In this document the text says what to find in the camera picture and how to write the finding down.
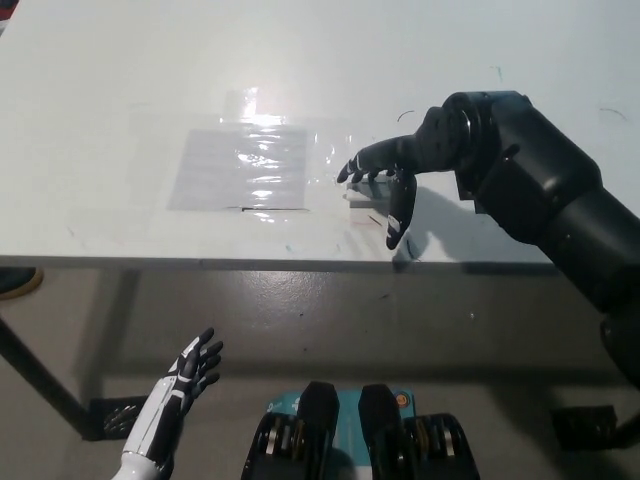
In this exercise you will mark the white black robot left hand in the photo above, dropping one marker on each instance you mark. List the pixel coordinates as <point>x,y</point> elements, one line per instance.
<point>186,372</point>

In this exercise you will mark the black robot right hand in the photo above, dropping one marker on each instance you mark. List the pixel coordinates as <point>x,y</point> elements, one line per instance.
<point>425,145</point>

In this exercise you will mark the white rocker wall switch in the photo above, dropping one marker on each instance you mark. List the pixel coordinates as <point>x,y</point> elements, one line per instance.
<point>367,192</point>

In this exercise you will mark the black ribbed robot body block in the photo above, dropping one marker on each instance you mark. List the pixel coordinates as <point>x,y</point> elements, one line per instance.
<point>295,437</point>
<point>415,440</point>

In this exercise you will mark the black tape square patch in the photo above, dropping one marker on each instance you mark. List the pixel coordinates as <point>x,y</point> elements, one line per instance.
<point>465,192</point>

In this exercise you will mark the black table foot plate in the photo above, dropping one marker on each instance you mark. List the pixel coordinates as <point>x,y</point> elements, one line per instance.
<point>120,417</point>
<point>582,422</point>

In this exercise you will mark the black metal table leg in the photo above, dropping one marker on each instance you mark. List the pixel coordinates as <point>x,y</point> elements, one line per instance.
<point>42,375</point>

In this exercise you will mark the clear shiny tape film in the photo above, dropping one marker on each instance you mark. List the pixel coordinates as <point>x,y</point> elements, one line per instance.
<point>252,112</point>

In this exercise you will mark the dark shoe with tan sole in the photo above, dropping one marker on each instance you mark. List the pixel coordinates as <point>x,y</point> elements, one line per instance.
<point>17,284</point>

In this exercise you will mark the red dark background object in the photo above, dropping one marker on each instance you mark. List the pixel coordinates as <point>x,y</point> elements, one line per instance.
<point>4,17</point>

